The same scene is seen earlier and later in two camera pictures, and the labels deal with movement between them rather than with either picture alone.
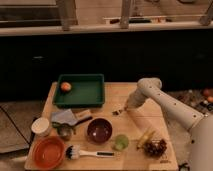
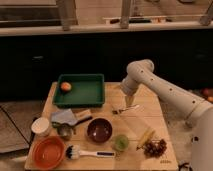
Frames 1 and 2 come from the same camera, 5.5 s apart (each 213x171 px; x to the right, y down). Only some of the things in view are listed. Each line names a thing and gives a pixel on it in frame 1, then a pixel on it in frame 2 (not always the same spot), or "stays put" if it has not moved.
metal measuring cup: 65,131 stays put
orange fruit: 65,86 stays put
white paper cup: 40,126 stays put
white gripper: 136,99 -> 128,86
